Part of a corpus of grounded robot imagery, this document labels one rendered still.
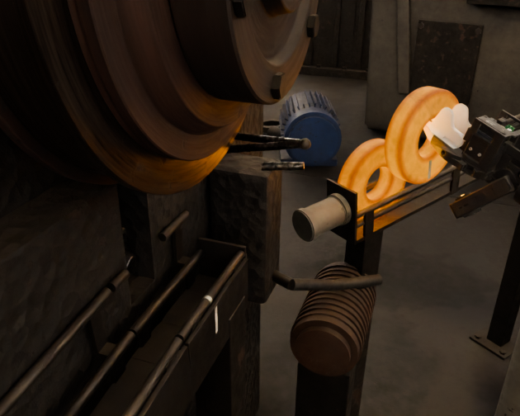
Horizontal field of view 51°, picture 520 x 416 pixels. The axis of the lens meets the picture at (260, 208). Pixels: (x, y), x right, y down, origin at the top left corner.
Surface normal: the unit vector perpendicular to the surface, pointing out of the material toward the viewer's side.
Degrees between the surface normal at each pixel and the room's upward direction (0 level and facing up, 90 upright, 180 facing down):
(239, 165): 0
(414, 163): 89
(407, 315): 0
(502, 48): 90
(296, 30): 41
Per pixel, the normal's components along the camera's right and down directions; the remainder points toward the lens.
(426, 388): 0.01, -0.89
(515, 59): -0.55, 0.38
